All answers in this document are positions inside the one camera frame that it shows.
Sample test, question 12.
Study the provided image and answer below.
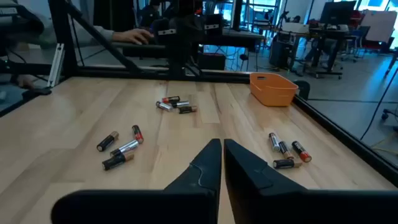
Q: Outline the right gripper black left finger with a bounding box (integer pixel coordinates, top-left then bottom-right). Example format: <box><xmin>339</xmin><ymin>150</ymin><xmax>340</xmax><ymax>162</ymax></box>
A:
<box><xmin>50</xmin><ymin>138</ymin><xmax>223</xmax><ymax>224</ymax></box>

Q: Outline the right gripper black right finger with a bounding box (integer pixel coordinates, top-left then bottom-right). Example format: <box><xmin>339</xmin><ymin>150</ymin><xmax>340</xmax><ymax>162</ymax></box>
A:
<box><xmin>223</xmin><ymin>138</ymin><xmax>398</xmax><ymax>224</ymax></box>

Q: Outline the silver Energizer AA battery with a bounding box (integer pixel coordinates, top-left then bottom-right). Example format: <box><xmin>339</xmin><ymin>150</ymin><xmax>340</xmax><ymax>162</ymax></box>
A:
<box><xmin>109</xmin><ymin>139</ymin><xmax>140</xmax><ymax>157</ymax></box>
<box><xmin>155</xmin><ymin>100</ymin><xmax>174</xmax><ymax>113</ymax></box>
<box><xmin>170</xmin><ymin>100</ymin><xmax>191</xmax><ymax>109</ymax></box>
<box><xmin>268</xmin><ymin>132</ymin><xmax>281</xmax><ymax>152</ymax></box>

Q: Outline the black copper Duracell AA battery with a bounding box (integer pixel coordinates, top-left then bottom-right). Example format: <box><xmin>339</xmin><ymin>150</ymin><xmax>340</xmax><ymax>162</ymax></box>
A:
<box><xmin>278</xmin><ymin>141</ymin><xmax>295</xmax><ymax>161</ymax></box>
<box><xmin>96</xmin><ymin>130</ymin><xmax>120</xmax><ymax>152</ymax></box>
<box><xmin>178</xmin><ymin>105</ymin><xmax>198</xmax><ymax>114</ymax></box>
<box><xmin>101</xmin><ymin>151</ymin><xmax>136</xmax><ymax>171</ymax></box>
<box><xmin>272</xmin><ymin>159</ymin><xmax>303</xmax><ymax>170</ymax></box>

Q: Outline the black red Energizer Max battery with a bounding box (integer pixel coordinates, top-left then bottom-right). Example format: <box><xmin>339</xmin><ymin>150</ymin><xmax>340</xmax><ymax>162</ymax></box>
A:
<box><xmin>291</xmin><ymin>140</ymin><xmax>313</xmax><ymax>163</ymax></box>
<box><xmin>131</xmin><ymin>124</ymin><xmax>145</xmax><ymax>144</ymax></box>
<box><xmin>161</xmin><ymin>95</ymin><xmax>182</xmax><ymax>104</ymax></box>

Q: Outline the orange plastic basket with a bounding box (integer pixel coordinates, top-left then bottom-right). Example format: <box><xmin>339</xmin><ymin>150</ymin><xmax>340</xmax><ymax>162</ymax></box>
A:
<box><xmin>249</xmin><ymin>72</ymin><xmax>299</xmax><ymax>108</ymax></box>

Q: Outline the black equipment box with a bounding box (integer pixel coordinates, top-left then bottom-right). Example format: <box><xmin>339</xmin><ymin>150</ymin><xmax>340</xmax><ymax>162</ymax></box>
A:
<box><xmin>197</xmin><ymin>52</ymin><xmax>227</xmax><ymax>72</ymax></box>

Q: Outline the black work bench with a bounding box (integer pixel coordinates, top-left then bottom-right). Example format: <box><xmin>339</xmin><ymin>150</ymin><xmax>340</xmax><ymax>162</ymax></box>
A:
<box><xmin>198</xmin><ymin>29</ymin><xmax>266</xmax><ymax>50</ymax></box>

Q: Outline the black office desk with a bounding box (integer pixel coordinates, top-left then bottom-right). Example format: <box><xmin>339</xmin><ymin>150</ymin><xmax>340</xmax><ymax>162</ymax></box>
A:
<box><xmin>275</xmin><ymin>24</ymin><xmax>359</xmax><ymax>79</ymax></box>

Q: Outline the person's hand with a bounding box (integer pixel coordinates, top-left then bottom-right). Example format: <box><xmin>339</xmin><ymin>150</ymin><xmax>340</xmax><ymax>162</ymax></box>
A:
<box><xmin>15</xmin><ymin>73</ymin><xmax>39</xmax><ymax>90</ymax></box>
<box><xmin>111</xmin><ymin>27</ymin><xmax>154</xmax><ymax>45</ymax></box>

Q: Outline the person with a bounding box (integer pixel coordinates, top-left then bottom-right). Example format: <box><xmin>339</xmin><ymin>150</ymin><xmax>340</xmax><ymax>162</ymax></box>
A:
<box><xmin>34</xmin><ymin>12</ymin><xmax>115</xmax><ymax>47</ymax></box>

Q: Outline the black computer monitor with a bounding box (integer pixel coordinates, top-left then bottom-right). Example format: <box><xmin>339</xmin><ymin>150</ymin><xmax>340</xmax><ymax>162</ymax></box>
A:
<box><xmin>319</xmin><ymin>0</ymin><xmax>358</xmax><ymax>27</ymax></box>

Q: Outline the white board panel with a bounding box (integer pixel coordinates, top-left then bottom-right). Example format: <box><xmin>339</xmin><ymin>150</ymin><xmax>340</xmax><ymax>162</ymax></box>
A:
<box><xmin>359</xmin><ymin>10</ymin><xmax>398</xmax><ymax>44</ymax></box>

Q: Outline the black frame foot clamp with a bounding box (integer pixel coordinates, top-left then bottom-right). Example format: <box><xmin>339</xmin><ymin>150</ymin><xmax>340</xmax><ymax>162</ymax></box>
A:
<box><xmin>293</xmin><ymin>80</ymin><xmax>311</xmax><ymax>101</ymax></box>

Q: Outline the thin black floor cable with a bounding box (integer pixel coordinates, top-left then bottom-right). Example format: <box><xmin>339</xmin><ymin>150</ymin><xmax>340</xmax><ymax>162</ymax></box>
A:
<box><xmin>359</xmin><ymin>67</ymin><xmax>398</xmax><ymax>141</ymax></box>

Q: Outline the silver metal corner bracket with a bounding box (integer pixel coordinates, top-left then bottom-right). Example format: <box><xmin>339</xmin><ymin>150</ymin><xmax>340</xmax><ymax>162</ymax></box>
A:
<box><xmin>47</xmin><ymin>42</ymin><xmax>65</xmax><ymax>88</ymax></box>

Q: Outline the black aluminium rig frame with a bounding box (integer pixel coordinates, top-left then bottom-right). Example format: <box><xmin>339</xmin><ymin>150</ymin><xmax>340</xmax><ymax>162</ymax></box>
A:
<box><xmin>0</xmin><ymin>0</ymin><xmax>398</xmax><ymax>187</ymax></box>

